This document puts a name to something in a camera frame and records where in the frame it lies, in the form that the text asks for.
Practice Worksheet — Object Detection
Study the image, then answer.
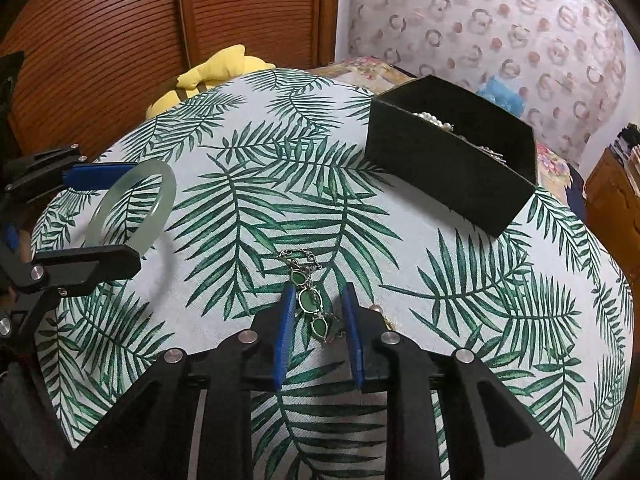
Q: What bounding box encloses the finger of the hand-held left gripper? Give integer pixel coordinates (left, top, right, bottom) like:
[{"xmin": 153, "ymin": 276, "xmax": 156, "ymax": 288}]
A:
[
  {"xmin": 0, "ymin": 245, "xmax": 142, "ymax": 356},
  {"xmin": 0, "ymin": 144, "xmax": 138, "ymax": 206}
]

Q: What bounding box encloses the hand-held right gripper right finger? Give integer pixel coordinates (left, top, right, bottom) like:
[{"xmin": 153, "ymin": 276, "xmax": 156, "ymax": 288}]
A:
[{"xmin": 341, "ymin": 281, "xmax": 583, "ymax": 480}]

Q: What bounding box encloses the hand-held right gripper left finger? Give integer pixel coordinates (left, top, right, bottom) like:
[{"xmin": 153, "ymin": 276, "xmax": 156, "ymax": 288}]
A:
[{"xmin": 55, "ymin": 284, "xmax": 298, "ymax": 480}]

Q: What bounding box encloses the small pearl chain necklace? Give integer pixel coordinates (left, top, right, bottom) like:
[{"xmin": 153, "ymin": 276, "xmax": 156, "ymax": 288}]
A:
[{"xmin": 369, "ymin": 302, "xmax": 398, "ymax": 333}]

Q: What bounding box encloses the green stone bracelet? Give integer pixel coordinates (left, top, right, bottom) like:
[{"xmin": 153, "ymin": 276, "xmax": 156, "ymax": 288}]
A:
[{"xmin": 277, "ymin": 247, "xmax": 346, "ymax": 346}]

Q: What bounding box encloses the pale jade bangle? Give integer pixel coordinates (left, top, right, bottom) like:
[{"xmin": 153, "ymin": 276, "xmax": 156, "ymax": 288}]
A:
[{"xmin": 89, "ymin": 160, "xmax": 177, "ymax": 256}]

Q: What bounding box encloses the black jewelry box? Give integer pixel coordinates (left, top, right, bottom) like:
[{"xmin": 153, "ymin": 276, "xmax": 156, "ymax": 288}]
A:
[{"xmin": 363, "ymin": 75, "xmax": 538, "ymax": 237}]

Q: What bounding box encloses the silver bangle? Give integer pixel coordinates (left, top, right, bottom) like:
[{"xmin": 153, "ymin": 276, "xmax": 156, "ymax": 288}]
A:
[{"xmin": 470, "ymin": 140, "xmax": 507, "ymax": 163}]

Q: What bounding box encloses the large pearl necklace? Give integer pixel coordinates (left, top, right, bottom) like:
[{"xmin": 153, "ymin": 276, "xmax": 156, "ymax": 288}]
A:
[{"xmin": 417, "ymin": 111, "xmax": 456, "ymax": 133}]

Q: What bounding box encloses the wooden louvred wardrobe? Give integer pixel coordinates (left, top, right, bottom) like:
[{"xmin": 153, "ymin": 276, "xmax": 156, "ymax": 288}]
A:
[{"xmin": 0, "ymin": 0, "xmax": 341, "ymax": 181}]

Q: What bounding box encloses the yellow plush toy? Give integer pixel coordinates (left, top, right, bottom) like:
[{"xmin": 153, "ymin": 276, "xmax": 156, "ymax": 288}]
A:
[{"xmin": 146, "ymin": 44, "xmax": 277, "ymax": 120}]

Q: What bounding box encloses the dark blue bed sheet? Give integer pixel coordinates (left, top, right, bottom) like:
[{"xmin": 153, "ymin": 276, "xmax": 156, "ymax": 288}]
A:
[{"xmin": 567, "ymin": 165, "xmax": 588, "ymax": 216}]

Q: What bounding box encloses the blue plush toy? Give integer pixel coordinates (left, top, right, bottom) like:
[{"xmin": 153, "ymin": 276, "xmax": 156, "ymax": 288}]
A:
[{"xmin": 475, "ymin": 76, "xmax": 526, "ymax": 116}]

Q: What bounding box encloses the wooden sideboard cabinet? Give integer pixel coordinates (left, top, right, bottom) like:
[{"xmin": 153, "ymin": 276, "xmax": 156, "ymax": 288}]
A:
[{"xmin": 582, "ymin": 147, "xmax": 640, "ymax": 291}]

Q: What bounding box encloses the stack of folded cloths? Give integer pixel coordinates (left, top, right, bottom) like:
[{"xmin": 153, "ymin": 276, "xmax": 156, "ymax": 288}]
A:
[{"xmin": 617, "ymin": 122, "xmax": 640, "ymax": 181}]

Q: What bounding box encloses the circle print curtain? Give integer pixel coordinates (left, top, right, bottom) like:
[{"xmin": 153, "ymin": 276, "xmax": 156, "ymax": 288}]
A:
[{"xmin": 345, "ymin": 0, "xmax": 628, "ymax": 171}]

